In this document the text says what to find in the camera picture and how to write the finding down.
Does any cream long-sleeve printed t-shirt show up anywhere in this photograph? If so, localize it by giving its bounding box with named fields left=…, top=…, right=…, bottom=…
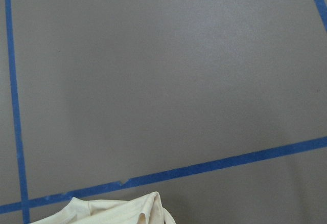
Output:
left=36, top=192, right=175, bottom=224

